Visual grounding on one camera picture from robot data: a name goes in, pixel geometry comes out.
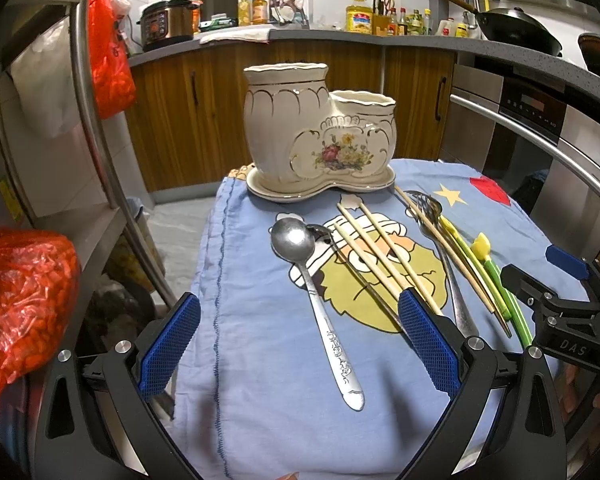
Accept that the wooden chopstick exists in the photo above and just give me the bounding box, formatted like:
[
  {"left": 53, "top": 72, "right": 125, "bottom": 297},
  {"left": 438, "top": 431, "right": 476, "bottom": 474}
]
[
  {"left": 394, "top": 185, "right": 512, "bottom": 338},
  {"left": 336, "top": 204, "right": 408, "bottom": 300},
  {"left": 334, "top": 224, "right": 402, "bottom": 300},
  {"left": 360, "top": 203, "right": 442, "bottom": 315}
]

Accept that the yellow green tulip utensil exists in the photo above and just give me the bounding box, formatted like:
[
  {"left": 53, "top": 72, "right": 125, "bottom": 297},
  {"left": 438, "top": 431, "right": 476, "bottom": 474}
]
[
  {"left": 470, "top": 232, "right": 532, "bottom": 349},
  {"left": 439, "top": 216, "right": 512, "bottom": 321}
]

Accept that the silver fork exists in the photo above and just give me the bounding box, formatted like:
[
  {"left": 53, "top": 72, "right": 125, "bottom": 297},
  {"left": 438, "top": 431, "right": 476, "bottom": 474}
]
[{"left": 419, "top": 219, "right": 480, "bottom": 338}]

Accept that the large silver spoon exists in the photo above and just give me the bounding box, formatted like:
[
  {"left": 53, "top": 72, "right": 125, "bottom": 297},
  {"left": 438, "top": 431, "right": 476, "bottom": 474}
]
[{"left": 270, "top": 218, "right": 365, "bottom": 412}]

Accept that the gold fork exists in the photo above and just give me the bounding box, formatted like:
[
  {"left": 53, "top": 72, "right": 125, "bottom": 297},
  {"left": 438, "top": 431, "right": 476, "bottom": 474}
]
[{"left": 406, "top": 190, "right": 442, "bottom": 228}]

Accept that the blue cartoon cloth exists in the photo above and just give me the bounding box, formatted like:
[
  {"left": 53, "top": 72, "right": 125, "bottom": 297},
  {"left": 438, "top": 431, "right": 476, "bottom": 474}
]
[{"left": 166, "top": 158, "right": 592, "bottom": 480}]

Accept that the small trash bin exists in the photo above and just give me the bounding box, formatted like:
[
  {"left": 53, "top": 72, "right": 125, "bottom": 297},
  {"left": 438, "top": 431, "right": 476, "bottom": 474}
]
[{"left": 124, "top": 195, "right": 167, "bottom": 281}]

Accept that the red plastic bag lower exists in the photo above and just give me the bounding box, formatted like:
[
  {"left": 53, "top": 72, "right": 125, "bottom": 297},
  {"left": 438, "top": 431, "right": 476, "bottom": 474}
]
[{"left": 0, "top": 228, "right": 82, "bottom": 395}]

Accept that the cream ceramic holder saucer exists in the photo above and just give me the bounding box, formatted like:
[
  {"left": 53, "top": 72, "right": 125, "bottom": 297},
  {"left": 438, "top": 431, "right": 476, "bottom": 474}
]
[{"left": 246, "top": 166, "right": 396, "bottom": 203}]

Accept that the black wok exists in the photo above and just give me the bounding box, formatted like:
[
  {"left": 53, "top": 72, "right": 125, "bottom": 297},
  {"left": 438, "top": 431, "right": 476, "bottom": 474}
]
[{"left": 446, "top": 0, "right": 562, "bottom": 56}]

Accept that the cream ceramic utensil holder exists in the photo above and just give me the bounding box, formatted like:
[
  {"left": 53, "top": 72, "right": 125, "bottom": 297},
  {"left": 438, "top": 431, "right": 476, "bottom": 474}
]
[{"left": 244, "top": 63, "right": 396, "bottom": 192}]

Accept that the red plastic bag hanging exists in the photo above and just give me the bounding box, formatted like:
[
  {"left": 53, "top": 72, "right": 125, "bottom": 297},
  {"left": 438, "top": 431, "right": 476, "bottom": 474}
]
[{"left": 87, "top": 0, "right": 136, "bottom": 119}]

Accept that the wooden knife block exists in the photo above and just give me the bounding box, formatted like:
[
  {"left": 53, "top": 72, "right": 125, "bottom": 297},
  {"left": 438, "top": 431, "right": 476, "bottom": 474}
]
[{"left": 372, "top": 13, "right": 391, "bottom": 37}]

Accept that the yellow cooking oil bottle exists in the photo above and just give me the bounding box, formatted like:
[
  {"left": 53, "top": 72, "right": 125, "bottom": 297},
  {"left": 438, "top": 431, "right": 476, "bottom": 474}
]
[{"left": 346, "top": 4, "right": 374, "bottom": 35}]

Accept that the electric pressure cooker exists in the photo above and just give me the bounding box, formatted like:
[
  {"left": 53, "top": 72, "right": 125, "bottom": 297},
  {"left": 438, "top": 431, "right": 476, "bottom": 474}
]
[{"left": 137, "top": 0, "right": 200, "bottom": 52}]

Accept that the white dish towel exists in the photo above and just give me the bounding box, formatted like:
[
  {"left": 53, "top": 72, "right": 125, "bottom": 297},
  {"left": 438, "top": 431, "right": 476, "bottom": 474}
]
[{"left": 198, "top": 24, "right": 274, "bottom": 46}]

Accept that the metal shelf rack pole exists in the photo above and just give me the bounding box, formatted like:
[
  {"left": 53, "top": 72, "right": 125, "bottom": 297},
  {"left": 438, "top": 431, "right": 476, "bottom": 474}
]
[{"left": 69, "top": 0, "right": 176, "bottom": 308}]

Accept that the stainless oven handle bar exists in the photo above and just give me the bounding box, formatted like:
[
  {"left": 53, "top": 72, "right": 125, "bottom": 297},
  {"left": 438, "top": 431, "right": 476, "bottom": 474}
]
[{"left": 450, "top": 93, "right": 600, "bottom": 196}]

